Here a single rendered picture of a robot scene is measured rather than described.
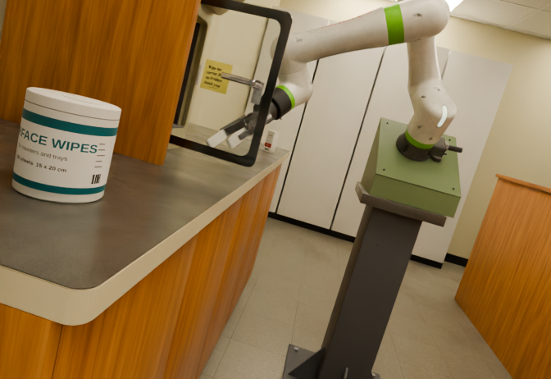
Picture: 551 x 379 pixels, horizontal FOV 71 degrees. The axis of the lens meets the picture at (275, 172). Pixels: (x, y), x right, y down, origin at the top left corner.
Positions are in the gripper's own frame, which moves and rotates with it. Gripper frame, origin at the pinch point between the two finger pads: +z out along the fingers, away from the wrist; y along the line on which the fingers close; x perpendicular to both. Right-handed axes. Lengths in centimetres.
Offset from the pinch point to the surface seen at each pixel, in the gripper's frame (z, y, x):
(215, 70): -2.7, 9.2, -19.5
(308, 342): -14, -48, 134
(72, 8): 14, -11, -47
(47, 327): 57, 55, -12
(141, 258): 45, 51, -10
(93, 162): 40, 36, -20
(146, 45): 7.8, 2.7, -32.1
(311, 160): -190, -196, 134
